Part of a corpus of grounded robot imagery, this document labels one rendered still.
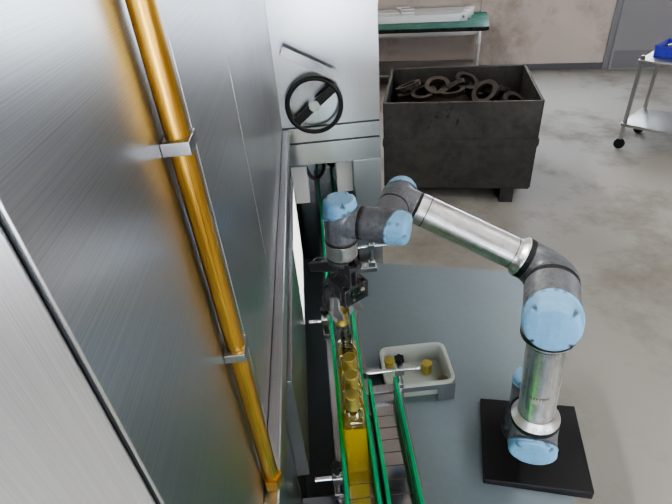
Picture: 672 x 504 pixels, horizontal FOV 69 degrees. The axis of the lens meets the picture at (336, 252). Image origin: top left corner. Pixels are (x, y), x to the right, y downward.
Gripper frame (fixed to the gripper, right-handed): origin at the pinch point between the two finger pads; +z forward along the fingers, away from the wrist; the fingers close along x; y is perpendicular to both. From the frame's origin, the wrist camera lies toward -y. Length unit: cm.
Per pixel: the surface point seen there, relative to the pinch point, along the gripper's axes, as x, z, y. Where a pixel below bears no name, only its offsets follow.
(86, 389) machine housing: -54, -68, 55
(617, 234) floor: 274, 121, -41
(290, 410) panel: -26.8, -1.5, 17.8
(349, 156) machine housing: 55, -3, -66
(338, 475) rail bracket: -20.2, 23.6, 23.4
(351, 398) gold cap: -12.2, 5.1, 19.5
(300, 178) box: 44, 11, -87
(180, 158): -42, -71, 38
